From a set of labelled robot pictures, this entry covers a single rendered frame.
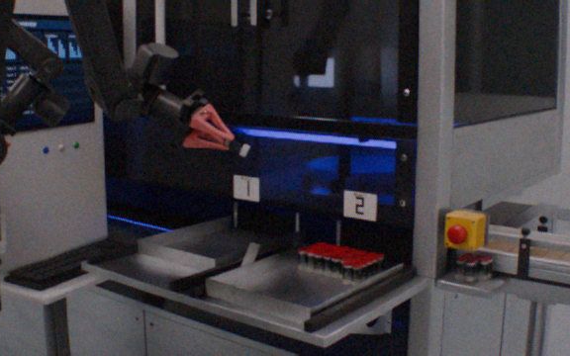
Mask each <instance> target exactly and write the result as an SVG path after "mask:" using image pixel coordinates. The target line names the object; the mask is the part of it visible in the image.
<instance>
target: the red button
mask: <svg viewBox="0 0 570 356"><path fill-rule="evenodd" d="M447 237H448V239H449V241H450V242H452V243H454V245H455V244H459V243H461V242H463V241H464V240H465V239H466V237H467V232H466V230H465V228H464V227H463V226H461V225H454V226H452V227H451V228H450V229H449V230H448V231H447Z"/></svg>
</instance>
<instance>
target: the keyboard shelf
mask: <svg viewBox="0 0 570 356"><path fill-rule="evenodd" d="M43 261H44V260H43ZM43 261H40V262H43ZM40 262H37V263H40ZM37 263H34V264H37ZM34 264H31V265H34ZM31 265H28V266H31ZM28 266H25V267H28ZM25 267H22V268H25ZM22 268H20V269H21V270H22ZM20 269H17V270H20ZM17 270H14V271H11V272H15V271H17ZM9 272H10V271H8V272H5V273H3V274H0V278H2V279H4V277H5V276H9ZM11 272H10V273H11ZM107 280H109V279H108V278H105V277H102V276H98V275H95V274H92V273H91V272H89V273H87V274H84V275H81V276H79V277H76V278H74V279H71V280H69V281H66V282H64V283H61V284H58V285H56V286H53V287H51V288H48V289H46V290H43V291H37V290H36V289H32V288H28V287H23V286H19V285H14V284H10V283H6V281H4V280H1V281H0V293H4V295H8V296H12V297H16V298H19V299H24V300H28V301H31V302H32V303H36V304H40V305H48V304H50V303H53V302H54V301H57V300H59V299H61V298H66V297H68V296H71V295H73V294H76V293H78V292H80V291H83V290H85V289H88V288H90V287H92V286H95V285H97V284H100V283H102V282H104V281H107Z"/></svg>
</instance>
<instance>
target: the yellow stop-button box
mask: <svg viewBox="0 0 570 356"><path fill-rule="evenodd" d="M489 215H490V214H489V213H484V212H477V211H470V210H463V209H458V210H456V211H453V212H451V213H449V214H447V215H446V216H445V239H444V246H445V247H450V248H455V249H461V250H466V251H470V250H472V251H475V250H477V249H479V248H480V247H482V246H485V245H486V244H487V234H488V221H489ZM454 225H461V226H463V227H464V228H465V230H466V232H467V237H466V239H465V240H464V241H463V242H461V243H459V244H455V245H454V243H452V242H450V241H449V239H448V237H447V231H448V230H449V229H450V228H451V227H452V226H454Z"/></svg>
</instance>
